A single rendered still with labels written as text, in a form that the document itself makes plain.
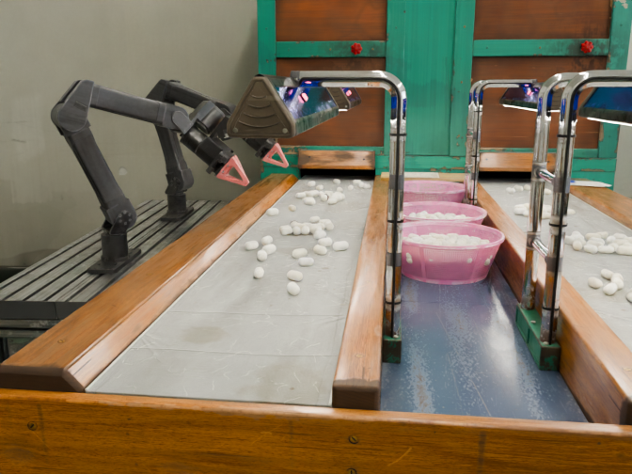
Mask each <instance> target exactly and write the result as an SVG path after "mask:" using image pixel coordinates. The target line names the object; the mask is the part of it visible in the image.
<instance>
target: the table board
mask: <svg viewBox="0 0 632 474"><path fill-rule="evenodd" d="M0 474H632V425H617V424H601V423H585V422H569V421H553V420H537V419H506V418H489V417H473V416H457V415H442V414H426V413H410V412H394V411H378V410H362V409H346V408H330V407H314V406H298V405H282V404H266V403H235V402H219V401H203V400H187V399H171V398H155V397H139V396H123V395H107V394H91V393H75V392H59V391H43V390H27V389H11V388H0Z"/></svg>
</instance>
